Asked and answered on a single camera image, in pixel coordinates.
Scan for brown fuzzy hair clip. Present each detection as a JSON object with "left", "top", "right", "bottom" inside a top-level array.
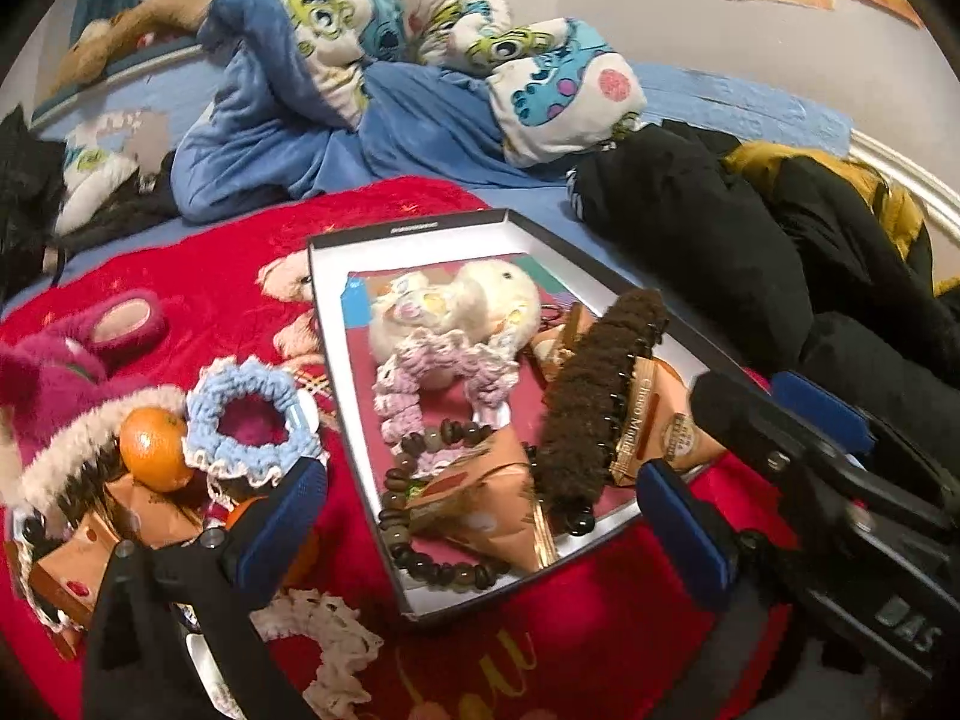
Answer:
[{"left": 534, "top": 287, "right": 674, "bottom": 515}]

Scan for cream fuzzy hair clip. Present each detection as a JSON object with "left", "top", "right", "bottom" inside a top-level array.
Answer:
[{"left": 16, "top": 384, "right": 192, "bottom": 541}]

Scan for yellow jacket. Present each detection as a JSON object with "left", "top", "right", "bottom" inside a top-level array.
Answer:
[{"left": 724, "top": 141, "right": 927, "bottom": 260}]

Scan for blue crochet scrunchie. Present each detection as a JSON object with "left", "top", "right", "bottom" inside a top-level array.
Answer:
[{"left": 182, "top": 357, "right": 329, "bottom": 487}]

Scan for white lace scrunchie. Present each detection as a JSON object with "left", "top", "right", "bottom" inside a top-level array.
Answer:
[{"left": 251, "top": 589, "right": 385, "bottom": 719}]

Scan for black jacket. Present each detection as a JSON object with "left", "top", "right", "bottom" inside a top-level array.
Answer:
[{"left": 570, "top": 120, "right": 960, "bottom": 466}]

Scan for magenta plush bear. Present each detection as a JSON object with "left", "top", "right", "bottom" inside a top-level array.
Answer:
[{"left": 0, "top": 289, "right": 170, "bottom": 481}]

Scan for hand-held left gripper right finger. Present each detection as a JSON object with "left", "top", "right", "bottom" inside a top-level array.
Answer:
[{"left": 636, "top": 460, "right": 809, "bottom": 612}]

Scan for brown plush dog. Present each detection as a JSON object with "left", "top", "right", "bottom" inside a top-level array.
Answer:
[{"left": 56, "top": 0, "right": 218, "bottom": 87}]

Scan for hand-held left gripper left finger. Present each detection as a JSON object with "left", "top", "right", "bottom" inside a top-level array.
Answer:
[{"left": 81, "top": 456, "right": 329, "bottom": 720}]

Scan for blue cartoon-print quilt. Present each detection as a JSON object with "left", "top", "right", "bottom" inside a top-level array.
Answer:
[{"left": 171, "top": 0, "right": 647, "bottom": 224}]

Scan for white bed frame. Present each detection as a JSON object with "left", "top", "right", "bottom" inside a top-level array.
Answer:
[{"left": 30, "top": 41, "right": 960, "bottom": 241}]

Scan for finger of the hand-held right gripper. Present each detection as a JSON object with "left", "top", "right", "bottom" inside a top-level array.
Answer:
[
  {"left": 771, "top": 372, "right": 960, "bottom": 515},
  {"left": 688, "top": 373, "right": 960, "bottom": 563}
]

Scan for black clothes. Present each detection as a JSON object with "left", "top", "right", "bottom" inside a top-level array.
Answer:
[{"left": 66, "top": 165, "right": 182, "bottom": 250}]

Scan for red bear-print blanket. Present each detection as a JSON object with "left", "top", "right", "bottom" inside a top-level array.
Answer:
[{"left": 0, "top": 176, "right": 796, "bottom": 720}]

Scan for small cartoon-print pillow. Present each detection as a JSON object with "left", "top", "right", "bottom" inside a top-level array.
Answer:
[{"left": 56, "top": 109, "right": 173, "bottom": 237}]

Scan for white plush toy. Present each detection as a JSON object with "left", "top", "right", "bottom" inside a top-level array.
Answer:
[{"left": 367, "top": 259, "right": 542, "bottom": 380}]

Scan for dark bead bracelet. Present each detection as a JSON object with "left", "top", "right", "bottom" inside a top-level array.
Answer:
[{"left": 377, "top": 418, "right": 601, "bottom": 595}]

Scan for pink crochet scrunchie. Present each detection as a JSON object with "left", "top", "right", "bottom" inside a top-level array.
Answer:
[{"left": 371, "top": 330, "right": 520, "bottom": 466}]

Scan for blue bed sheet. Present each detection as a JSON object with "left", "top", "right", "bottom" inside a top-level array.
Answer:
[{"left": 22, "top": 41, "right": 856, "bottom": 301}]

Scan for orange mandarin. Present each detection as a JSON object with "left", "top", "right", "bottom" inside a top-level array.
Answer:
[
  {"left": 225, "top": 499, "right": 320, "bottom": 590},
  {"left": 118, "top": 405, "right": 196, "bottom": 494}
]

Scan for black shallow box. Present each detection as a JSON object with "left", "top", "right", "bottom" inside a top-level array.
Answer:
[{"left": 306, "top": 208, "right": 725, "bottom": 625}]

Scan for black plastic bag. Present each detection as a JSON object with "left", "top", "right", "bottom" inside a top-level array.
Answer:
[{"left": 0, "top": 109, "right": 68, "bottom": 301}]

